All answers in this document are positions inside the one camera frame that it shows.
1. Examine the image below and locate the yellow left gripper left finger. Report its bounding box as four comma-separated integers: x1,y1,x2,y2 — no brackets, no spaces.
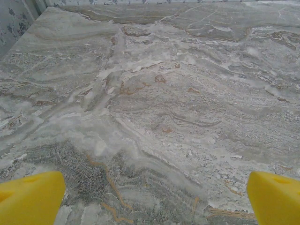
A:
0,170,66,225

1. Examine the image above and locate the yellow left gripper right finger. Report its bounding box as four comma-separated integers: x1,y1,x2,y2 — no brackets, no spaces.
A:
246,171,300,225

